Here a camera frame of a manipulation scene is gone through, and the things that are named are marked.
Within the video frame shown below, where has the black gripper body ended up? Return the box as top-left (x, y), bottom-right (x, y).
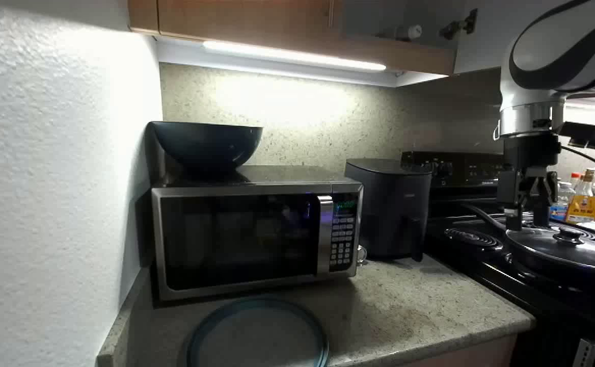
top-left (500, 131), bottom-right (562, 204)

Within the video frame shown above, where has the blue label water bottle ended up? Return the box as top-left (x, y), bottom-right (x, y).
top-left (551, 179), bottom-right (576, 225)

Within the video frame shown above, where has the yellow label oil bottle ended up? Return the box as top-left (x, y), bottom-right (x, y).
top-left (564, 167), bottom-right (595, 226)

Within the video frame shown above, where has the grey open cabinet door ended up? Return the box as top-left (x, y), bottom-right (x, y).
top-left (451, 0), bottom-right (571, 76)

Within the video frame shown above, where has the black cabinet door hinge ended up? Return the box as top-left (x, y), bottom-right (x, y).
top-left (437, 6), bottom-right (480, 41)

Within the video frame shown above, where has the under-cabinet light bar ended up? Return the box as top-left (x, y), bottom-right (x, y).
top-left (202, 36), bottom-right (390, 73)

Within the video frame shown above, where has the stainless steel microwave oven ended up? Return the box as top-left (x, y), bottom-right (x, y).
top-left (148, 162), bottom-right (364, 303)

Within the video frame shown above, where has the black stove burner coil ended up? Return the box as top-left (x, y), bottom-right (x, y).
top-left (443, 226), bottom-right (507, 254)

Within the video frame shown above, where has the black pan lid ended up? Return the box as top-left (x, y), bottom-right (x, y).
top-left (507, 221), bottom-right (595, 273)

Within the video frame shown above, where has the black electric stove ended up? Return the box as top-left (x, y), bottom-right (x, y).
top-left (400, 149), bottom-right (595, 367)

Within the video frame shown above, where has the black frying pan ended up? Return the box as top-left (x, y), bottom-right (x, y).
top-left (461, 202), bottom-right (595, 292)

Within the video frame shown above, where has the black air fryer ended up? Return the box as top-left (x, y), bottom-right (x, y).
top-left (344, 157), bottom-right (434, 262)

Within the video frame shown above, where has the blue rimmed round plate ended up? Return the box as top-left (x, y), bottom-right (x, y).
top-left (185, 293), bottom-right (333, 367)

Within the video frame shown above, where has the dark blue bowl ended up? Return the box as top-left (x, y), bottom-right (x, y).
top-left (146, 120), bottom-right (264, 179)

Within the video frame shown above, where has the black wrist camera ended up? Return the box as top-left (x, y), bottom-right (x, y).
top-left (559, 120), bottom-right (595, 152)

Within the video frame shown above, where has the wooden wall cabinet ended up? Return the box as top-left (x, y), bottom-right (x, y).
top-left (126, 0), bottom-right (457, 78)

